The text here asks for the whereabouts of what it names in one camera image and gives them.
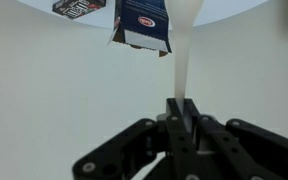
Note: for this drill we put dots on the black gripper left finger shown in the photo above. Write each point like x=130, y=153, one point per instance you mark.
x=128, y=152

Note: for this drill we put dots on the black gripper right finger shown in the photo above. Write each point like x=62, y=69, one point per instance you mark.
x=239, y=150

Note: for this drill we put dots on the white plastic spoon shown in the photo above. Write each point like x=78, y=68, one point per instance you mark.
x=182, y=15

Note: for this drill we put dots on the blue pasta box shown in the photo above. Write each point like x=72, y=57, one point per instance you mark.
x=142, y=24

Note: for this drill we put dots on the round white table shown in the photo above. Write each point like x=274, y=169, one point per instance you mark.
x=211, y=11

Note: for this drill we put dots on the dark candy box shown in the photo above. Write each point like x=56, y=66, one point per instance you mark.
x=73, y=9

